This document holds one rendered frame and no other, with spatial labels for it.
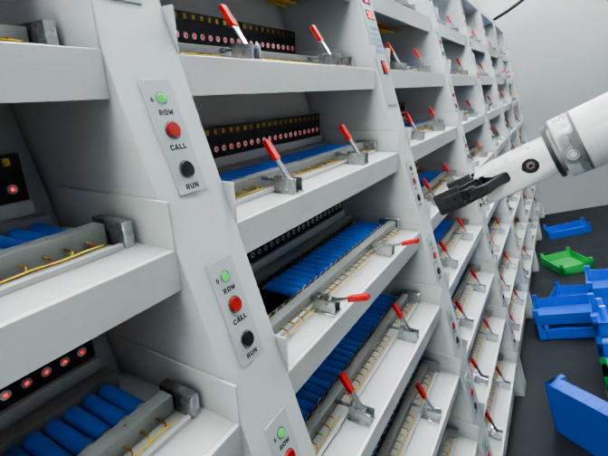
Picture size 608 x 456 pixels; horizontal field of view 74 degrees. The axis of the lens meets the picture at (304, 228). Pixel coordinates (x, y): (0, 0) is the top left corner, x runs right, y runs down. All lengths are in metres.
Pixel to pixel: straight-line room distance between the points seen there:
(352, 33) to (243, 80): 0.51
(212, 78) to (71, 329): 0.33
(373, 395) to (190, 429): 0.40
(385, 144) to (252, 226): 0.57
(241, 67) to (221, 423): 0.44
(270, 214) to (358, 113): 0.55
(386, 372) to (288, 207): 0.42
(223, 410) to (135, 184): 0.26
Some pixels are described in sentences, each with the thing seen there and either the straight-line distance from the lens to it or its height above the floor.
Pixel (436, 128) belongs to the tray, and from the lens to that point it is 1.52.
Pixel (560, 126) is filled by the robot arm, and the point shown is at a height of 1.16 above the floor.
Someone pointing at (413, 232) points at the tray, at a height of 0.97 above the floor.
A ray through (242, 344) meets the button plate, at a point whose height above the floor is 1.04.
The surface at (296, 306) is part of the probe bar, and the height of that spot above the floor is 1.01.
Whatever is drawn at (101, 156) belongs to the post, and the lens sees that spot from 0.48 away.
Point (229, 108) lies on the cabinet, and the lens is 0.86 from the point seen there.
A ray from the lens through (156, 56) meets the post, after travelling 0.49.
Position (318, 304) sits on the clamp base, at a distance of 0.66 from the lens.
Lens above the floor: 1.21
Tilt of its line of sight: 9 degrees down
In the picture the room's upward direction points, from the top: 18 degrees counter-clockwise
